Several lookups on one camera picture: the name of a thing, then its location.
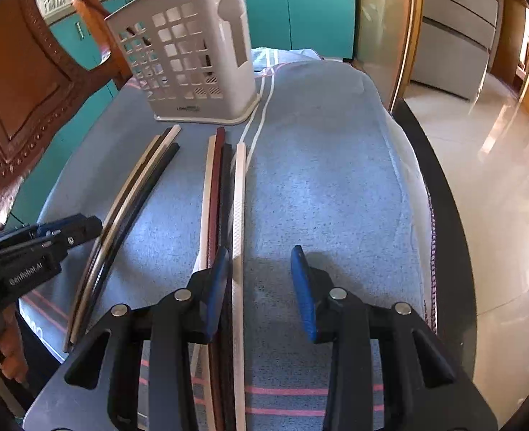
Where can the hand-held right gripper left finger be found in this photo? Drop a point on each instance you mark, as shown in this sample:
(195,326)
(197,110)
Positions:
(217,287)

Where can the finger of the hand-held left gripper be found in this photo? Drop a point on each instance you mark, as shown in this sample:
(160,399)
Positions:
(85,230)
(67,223)

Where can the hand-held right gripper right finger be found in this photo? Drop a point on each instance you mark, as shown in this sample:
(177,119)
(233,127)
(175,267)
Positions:
(302,296)

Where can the dark red chopstick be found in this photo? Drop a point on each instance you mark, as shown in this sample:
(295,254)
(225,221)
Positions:
(216,188)
(89,260)

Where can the beige chopstick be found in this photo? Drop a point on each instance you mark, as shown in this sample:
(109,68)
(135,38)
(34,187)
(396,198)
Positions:
(123,188)
(206,211)

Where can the white textured chopstick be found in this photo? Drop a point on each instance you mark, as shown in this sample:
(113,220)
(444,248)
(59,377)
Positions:
(137,188)
(237,233)

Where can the black chopstick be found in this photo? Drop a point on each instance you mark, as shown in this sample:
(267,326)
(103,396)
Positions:
(150,188)
(225,215)

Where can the white plastic utensil basket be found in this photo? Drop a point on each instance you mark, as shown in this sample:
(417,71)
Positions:
(188,94)

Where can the person's left hand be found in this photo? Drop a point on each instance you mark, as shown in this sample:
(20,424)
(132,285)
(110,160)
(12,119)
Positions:
(11,354)

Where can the blue striped towel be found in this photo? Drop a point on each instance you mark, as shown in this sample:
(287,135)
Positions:
(327,166)

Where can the brown studded wooden chair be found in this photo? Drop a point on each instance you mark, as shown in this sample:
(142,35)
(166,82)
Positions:
(22,90)

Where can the white plastic crate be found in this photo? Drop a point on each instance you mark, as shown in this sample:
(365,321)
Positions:
(53,2)

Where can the etched glass door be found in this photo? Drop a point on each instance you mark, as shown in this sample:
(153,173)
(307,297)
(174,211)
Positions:
(381,31)

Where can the grey drawer cabinet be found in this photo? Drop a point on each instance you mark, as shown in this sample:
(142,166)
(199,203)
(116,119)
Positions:
(457,54)

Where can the wooden door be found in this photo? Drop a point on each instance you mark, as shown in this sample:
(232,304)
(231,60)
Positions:
(509,40)

